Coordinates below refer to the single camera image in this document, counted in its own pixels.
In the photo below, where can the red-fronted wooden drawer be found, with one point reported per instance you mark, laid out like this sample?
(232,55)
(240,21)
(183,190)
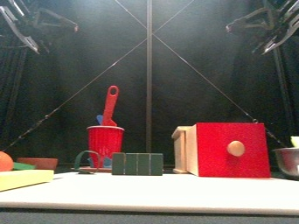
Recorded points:
(234,137)

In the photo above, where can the thin metal frame pole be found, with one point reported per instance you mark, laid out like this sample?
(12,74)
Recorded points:
(148,87)

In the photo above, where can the reddish brown block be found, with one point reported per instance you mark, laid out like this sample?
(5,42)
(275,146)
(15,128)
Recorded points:
(37,163)

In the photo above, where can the orange toy carrot green leaves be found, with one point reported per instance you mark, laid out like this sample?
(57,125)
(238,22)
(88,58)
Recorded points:
(4,162)

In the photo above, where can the blue toy utensil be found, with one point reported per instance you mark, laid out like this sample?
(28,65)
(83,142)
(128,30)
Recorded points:
(100,119)

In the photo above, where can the yellow-green toy piece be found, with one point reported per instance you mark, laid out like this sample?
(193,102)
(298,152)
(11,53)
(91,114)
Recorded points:
(295,141)

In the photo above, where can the red toy spatula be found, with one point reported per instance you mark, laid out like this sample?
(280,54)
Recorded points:
(109,105)

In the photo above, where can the steel bowl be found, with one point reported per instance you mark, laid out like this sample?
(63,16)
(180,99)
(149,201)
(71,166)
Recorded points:
(288,161)

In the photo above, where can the pink flat tray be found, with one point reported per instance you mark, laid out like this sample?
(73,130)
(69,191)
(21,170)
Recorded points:
(97,169)

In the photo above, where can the red ribbed plastic cup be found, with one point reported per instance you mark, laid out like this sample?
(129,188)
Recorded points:
(104,143)

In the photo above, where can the dark green segmented block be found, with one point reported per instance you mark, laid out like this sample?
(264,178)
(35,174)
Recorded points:
(136,164)

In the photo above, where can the natural wooden box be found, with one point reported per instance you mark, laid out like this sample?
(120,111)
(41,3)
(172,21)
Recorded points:
(179,151)

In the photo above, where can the yellow toy block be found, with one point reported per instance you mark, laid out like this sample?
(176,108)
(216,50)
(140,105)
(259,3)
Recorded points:
(23,178)

